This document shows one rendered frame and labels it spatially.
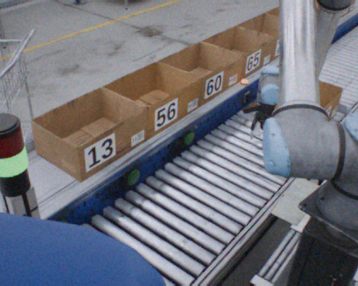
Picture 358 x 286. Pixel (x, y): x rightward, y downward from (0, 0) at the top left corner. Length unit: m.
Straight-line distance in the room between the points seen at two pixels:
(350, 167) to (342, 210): 0.15
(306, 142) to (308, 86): 0.18
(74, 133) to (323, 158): 1.22
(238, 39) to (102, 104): 1.18
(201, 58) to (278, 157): 1.57
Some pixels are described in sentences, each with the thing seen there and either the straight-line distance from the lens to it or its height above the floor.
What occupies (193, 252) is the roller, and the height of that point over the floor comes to 0.74.
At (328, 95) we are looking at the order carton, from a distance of 2.55.
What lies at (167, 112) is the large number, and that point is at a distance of 1.91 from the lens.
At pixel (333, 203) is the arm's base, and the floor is 1.21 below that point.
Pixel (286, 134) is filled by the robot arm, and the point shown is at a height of 1.40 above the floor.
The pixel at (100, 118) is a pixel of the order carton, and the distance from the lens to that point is 2.03.
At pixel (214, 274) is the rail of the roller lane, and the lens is 1.53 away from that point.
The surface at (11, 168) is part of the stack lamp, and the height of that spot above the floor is 1.60.
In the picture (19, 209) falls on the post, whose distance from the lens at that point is 0.64.
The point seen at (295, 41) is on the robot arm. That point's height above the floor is 1.54.
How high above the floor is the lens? 1.95
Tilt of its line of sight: 35 degrees down
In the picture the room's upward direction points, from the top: 3 degrees clockwise
